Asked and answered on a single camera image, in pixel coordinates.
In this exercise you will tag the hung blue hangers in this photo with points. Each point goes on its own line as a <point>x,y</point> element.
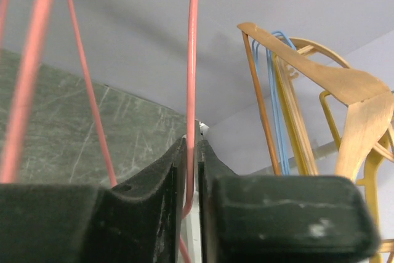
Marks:
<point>277,111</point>

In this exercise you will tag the hung beige hangers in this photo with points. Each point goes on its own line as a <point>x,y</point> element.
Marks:
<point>307,59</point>

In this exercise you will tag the metal clothes rack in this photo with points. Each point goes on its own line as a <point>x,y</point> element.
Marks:
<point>191,230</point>

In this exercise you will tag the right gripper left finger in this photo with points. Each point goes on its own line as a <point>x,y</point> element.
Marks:
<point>136,221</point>

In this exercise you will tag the hung yellow hangers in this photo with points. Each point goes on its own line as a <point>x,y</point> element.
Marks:
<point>383,150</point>

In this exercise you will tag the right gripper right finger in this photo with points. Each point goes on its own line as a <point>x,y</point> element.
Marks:
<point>262,218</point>

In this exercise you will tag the hung wooden hanger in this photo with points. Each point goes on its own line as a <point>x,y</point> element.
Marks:
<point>338,84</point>

